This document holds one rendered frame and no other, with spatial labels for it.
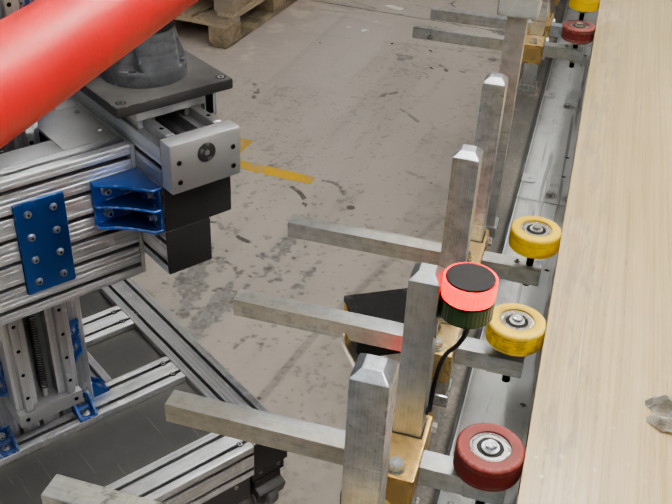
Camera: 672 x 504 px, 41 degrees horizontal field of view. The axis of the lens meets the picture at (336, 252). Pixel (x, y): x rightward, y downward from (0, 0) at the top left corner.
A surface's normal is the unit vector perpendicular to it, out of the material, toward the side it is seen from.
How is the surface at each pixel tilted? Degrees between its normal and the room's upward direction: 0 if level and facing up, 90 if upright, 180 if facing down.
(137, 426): 0
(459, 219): 90
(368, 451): 90
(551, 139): 0
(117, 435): 0
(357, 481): 90
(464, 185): 90
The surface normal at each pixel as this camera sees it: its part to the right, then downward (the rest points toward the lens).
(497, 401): 0.04, -0.83
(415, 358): -0.29, 0.52
